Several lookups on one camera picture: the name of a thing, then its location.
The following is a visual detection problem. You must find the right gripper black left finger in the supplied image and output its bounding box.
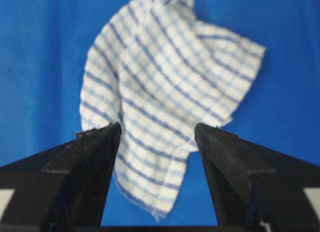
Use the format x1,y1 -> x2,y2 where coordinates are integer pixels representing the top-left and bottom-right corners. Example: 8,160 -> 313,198
0,123 -> 122,232

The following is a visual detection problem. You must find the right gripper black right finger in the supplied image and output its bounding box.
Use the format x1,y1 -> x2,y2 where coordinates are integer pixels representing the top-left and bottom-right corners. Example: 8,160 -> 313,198
194,123 -> 320,232

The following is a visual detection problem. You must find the white blue-striped towel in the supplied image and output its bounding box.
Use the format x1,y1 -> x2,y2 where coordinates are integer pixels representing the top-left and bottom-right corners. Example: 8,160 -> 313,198
79,0 -> 266,220

